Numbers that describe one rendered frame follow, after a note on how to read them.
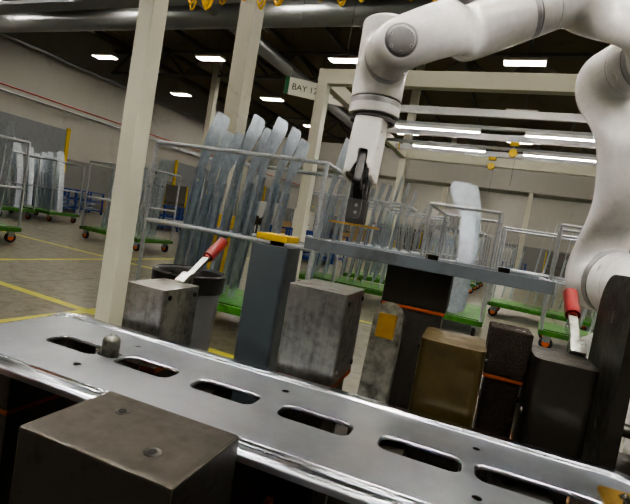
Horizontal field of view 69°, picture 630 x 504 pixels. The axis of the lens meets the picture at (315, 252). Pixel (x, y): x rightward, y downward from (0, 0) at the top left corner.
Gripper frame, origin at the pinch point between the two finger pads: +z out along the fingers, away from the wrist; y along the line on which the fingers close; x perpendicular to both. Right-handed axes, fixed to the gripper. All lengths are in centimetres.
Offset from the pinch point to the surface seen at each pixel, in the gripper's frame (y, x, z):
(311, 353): 21.8, 0.4, 19.3
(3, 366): 39, -27, 23
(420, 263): 7.9, 11.7, 6.5
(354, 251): 6.7, 1.6, 6.5
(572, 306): 5.9, 33.6, 8.8
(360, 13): -1106, -230, -548
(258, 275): 1.3, -15.0, 13.8
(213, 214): -379, -204, 11
